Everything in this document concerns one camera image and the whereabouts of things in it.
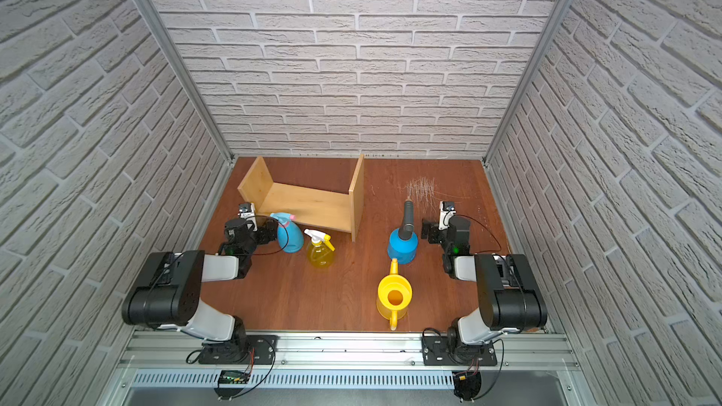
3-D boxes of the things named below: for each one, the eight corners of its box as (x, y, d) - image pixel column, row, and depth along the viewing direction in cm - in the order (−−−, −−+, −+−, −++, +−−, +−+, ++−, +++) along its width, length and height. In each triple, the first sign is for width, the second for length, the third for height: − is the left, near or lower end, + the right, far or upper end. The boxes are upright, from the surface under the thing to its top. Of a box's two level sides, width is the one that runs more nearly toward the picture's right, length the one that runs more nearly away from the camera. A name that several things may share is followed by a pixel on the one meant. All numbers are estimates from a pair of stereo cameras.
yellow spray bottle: (310, 268, 91) (300, 242, 76) (312, 254, 94) (302, 227, 79) (336, 268, 91) (330, 242, 76) (337, 254, 94) (331, 227, 79)
